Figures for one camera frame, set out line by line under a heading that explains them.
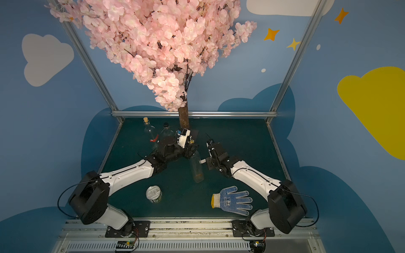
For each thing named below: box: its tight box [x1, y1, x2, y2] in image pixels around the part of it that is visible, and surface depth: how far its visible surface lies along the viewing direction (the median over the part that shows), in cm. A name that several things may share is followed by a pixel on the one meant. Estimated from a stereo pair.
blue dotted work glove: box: [210, 185, 254, 217], surface depth 84 cm
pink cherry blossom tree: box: [45, 0, 257, 130], surface depth 48 cm
